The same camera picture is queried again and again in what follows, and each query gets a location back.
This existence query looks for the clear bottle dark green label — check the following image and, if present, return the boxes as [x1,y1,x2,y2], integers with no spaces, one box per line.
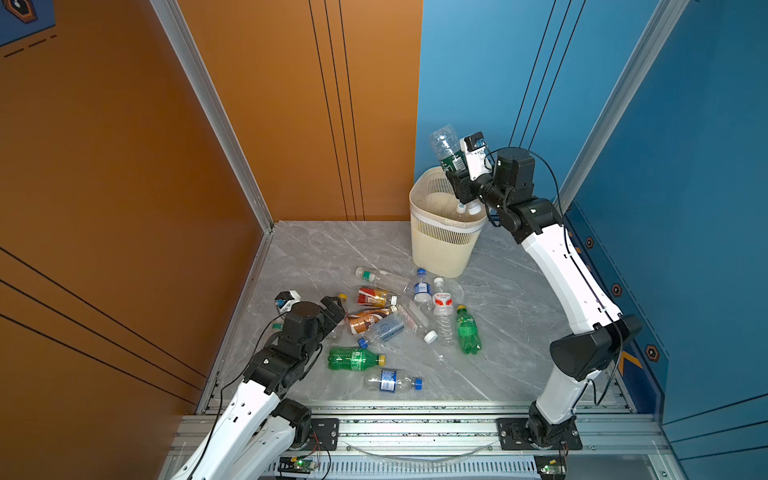
[429,125,469,177]

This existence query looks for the pale blue label bottle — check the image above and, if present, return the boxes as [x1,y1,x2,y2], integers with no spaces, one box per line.
[358,314,405,349]

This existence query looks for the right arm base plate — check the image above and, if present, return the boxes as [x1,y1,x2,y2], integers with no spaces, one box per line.
[496,416,583,451]

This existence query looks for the cream ribbed waste bin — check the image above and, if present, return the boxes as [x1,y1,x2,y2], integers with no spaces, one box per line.
[409,167,487,278]

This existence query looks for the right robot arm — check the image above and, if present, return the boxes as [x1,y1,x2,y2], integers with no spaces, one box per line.
[440,147,642,449]

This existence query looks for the left aluminium corner post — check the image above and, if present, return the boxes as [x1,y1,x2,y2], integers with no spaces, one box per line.
[148,0,276,234]

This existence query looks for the large green Sprite bottle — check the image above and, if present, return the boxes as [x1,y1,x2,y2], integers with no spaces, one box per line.
[328,347,386,372]

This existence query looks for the left circuit board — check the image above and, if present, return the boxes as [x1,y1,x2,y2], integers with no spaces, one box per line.
[277,457,318,476]

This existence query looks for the right aluminium corner post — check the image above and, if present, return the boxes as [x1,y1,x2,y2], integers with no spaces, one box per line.
[558,0,689,216]

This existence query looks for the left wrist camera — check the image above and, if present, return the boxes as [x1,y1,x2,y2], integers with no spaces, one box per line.
[274,290,301,315]

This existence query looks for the small green Sprite bottle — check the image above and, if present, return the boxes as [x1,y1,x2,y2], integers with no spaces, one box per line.
[456,304,482,355]

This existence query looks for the circuit board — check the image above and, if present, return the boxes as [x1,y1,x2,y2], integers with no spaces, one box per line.
[277,457,318,476]
[534,456,567,480]

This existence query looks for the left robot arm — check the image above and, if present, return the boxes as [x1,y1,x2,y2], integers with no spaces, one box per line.
[173,296,346,479]

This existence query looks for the aluminium front rail frame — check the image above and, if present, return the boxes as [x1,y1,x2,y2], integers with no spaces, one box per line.
[157,400,688,480]

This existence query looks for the blue label clear bottle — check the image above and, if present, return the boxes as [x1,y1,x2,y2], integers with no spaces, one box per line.
[406,268,433,311]

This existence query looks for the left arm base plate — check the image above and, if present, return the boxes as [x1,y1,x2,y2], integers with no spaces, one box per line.
[290,417,340,452]

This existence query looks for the aluminium corner post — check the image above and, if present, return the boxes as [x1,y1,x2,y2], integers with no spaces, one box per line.
[558,0,689,216]
[148,0,276,234]

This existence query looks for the brown Nescafe bottle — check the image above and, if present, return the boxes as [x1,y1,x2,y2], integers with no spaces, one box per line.
[346,306,397,335]

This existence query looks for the clear bottle green cap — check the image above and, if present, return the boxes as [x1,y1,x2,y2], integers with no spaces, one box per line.
[355,266,409,291]

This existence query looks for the clear bottle blue cap front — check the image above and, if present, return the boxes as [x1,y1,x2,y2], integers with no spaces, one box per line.
[363,368,424,394]

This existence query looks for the Wahaha clear water bottle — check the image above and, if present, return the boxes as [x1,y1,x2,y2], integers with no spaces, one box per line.
[432,277,456,346]

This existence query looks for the right circuit board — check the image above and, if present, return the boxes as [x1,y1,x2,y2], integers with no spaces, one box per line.
[534,456,567,480]

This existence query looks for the guava label clear bottle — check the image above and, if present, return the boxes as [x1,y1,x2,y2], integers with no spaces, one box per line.
[397,299,438,344]

